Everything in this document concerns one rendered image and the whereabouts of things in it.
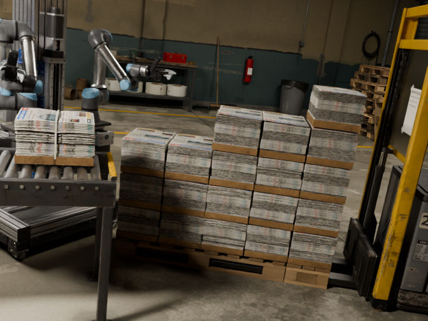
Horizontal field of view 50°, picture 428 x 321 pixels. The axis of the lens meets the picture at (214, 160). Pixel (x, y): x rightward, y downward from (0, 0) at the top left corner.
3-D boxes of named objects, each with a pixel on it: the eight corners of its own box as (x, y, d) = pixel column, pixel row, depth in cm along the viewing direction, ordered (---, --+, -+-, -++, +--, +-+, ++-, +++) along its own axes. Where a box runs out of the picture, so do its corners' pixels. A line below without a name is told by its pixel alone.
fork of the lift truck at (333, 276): (203, 257, 320) (204, 251, 319) (354, 281, 314) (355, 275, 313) (201, 263, 311) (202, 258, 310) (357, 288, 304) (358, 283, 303)
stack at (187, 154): (128, 232, 350) (137, 126, 328) (281, 256, 343) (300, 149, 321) (113, 255, 313) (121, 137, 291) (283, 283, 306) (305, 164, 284)
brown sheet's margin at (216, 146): (216, 137, 324) (216, 130, 323) (256, 142, 322) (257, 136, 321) (211, 149, 287) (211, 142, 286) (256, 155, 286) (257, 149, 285)
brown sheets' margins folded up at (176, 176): (130, 215, 346) (135, 150, 332) (284, 239, 339) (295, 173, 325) (114, 236, 309) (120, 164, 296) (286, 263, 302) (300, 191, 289)
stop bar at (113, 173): (111, 155, 261) (112, 151, 260) (117, 180, 221) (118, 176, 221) (106, 155, 260) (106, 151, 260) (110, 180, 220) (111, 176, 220)
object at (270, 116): (261, 111, 315) (262, 110, 315) (302, 117, 314) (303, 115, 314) (263, 121, 280) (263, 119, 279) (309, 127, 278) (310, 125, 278)
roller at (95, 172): (98, 162, 263) (98, 153, 262) (101, 190, 220) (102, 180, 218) (88, 161, 262) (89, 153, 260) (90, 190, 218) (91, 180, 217)
